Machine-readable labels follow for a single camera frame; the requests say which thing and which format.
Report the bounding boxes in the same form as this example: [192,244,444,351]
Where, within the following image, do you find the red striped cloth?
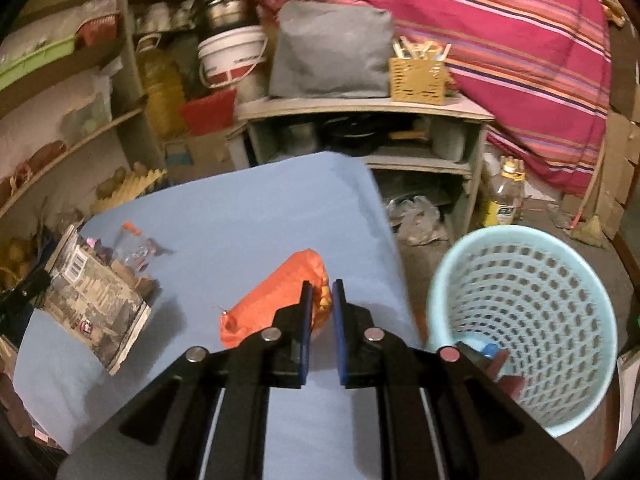
[244,0,615,197]

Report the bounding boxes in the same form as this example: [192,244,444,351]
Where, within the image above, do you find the newsprint paper bag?
[30,224,154,377]

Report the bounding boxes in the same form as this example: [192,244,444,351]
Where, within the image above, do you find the red mesh bag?
[0,139,69,197]

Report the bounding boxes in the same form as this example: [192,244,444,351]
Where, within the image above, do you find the small red basket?
[74,12,121,47]

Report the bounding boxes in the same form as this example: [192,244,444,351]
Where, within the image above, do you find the white plastic bucket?
[197,24,269,92]

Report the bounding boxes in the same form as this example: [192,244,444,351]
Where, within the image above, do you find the metal cooking pot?
[192,0,252,32]

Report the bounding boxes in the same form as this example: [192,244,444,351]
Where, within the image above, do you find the brown wrapper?
[492,352,527,402]

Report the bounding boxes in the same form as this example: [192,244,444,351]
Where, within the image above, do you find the straw broom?
[569,160,609,249]

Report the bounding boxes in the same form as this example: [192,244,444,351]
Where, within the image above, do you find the light blue plastic basket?
[426,224,619,439]

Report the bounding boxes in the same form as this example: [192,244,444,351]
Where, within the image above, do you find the crumpled clear plastic bag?
[387,194,449,247]

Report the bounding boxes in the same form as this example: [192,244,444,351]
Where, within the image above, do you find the dark cooking pan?
[319,114,387,157]

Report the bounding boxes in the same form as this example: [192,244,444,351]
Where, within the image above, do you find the yellow egg tray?
[89,167,167,216]

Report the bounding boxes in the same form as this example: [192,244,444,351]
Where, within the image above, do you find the small wooden cabinet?
[235,94,496,242]

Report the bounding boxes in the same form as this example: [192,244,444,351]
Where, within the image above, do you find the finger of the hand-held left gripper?
[0,272,51,347]

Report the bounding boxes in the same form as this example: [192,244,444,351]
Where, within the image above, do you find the orange plastic packet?
[219,248,332,350]

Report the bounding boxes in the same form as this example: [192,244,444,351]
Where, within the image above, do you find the yellow oil bottle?
[134,34,187,139]

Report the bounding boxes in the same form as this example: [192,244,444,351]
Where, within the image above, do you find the red plastic basin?
[178,88,237,136]

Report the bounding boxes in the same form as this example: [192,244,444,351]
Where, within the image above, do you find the grey cloth cover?
[268,0,396,100]

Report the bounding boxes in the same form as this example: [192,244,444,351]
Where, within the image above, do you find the large wooden shelf unit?
[0,0,168,241]

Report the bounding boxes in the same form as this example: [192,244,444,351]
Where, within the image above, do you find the cardboard box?
[164,129,247,182]

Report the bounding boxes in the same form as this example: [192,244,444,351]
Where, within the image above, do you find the yellow utensil holder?
[388,37,452,104]

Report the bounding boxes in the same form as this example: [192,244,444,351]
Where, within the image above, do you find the plastic bottle with yellow label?
[481,157,527,229]

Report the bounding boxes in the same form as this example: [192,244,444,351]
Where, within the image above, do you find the green plastic tray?
[0,37,82,94]

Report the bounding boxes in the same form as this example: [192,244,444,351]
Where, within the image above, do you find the brown cardboard pieces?
[596,109,640,242]

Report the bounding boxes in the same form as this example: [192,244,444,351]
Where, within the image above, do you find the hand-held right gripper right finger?
[332,281,584,480]

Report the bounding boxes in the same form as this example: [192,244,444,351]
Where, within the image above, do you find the blue tablecloth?
[12,150,427,480]

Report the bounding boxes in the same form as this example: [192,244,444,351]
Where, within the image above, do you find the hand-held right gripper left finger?
[57,281,314,480]

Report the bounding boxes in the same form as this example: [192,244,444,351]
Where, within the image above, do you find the clear plastic bottle orange cap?
[116,222,162,272]

